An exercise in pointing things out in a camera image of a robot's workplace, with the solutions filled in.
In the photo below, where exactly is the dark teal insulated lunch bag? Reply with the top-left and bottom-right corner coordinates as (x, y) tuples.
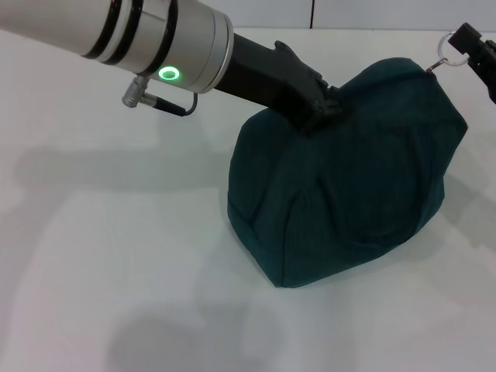
(226, 30), (472, 290)

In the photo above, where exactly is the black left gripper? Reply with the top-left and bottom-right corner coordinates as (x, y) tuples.
(215, 33), (345, 136)

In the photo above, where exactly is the grey left arm cable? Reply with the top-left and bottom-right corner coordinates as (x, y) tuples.
(121, 74), (199, 118)

